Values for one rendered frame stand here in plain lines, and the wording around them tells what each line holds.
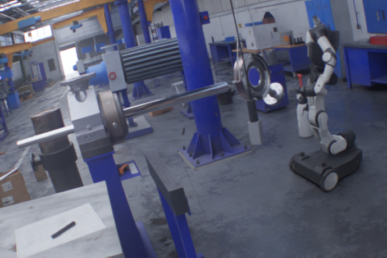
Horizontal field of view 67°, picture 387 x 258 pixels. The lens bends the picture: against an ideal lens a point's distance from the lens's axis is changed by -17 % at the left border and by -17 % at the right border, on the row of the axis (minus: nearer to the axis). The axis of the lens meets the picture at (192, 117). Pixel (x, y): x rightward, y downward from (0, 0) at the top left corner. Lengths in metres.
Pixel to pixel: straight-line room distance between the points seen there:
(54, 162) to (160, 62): 2.97
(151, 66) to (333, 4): 3.79
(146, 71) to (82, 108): 3.82
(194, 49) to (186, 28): 0.27
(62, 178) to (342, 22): 5.80
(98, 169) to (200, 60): 2.26
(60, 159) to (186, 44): 1.90
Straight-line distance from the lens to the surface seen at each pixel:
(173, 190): 1.58
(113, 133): 2.20
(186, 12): 3.95
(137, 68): 5.83
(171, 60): 5.93
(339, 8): 7.06
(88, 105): 2.15
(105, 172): 2.08
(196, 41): 3.95
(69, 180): 3.79
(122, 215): 2.21
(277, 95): 2.83
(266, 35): 9.04
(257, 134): 1.78
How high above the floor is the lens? 1.55
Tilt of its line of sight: 14 degrees down
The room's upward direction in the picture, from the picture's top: 12 degrees counter-clockwise
